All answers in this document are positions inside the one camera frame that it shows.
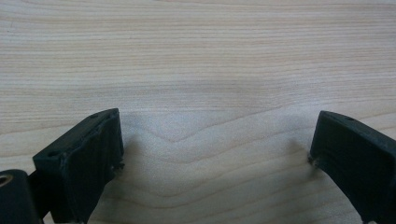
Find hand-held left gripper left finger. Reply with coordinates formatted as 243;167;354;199
32;107;125;224

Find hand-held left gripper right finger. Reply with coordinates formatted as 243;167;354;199
307;110;396;224

